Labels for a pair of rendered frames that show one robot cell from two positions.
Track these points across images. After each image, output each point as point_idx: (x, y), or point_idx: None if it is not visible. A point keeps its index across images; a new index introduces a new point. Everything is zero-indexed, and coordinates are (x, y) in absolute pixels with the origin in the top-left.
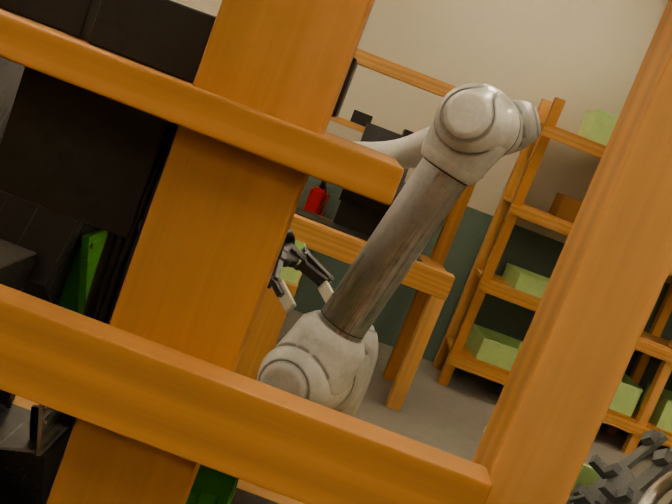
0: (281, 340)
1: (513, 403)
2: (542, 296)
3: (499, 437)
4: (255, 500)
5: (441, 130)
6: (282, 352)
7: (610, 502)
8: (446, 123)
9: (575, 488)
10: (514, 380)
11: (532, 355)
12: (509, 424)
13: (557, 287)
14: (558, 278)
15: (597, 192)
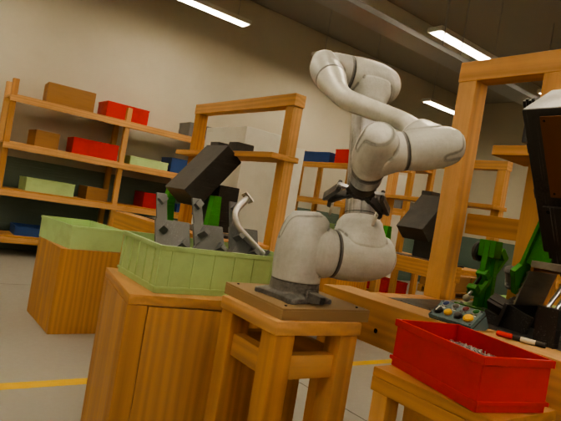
0: (384, 240)
1: (466, 196)
2: (462, 169)
3: (465, 205)
4: (411, 303)
5: (396, 97)
6: (392, 243)
7: (197, 239)
8: (398, 93)
9: (185, 244)
10: (462, 191)
11: (467, 184)
12: (467, 201)
13: (468, 166)
14: (467, 164)
15: (472, 142)
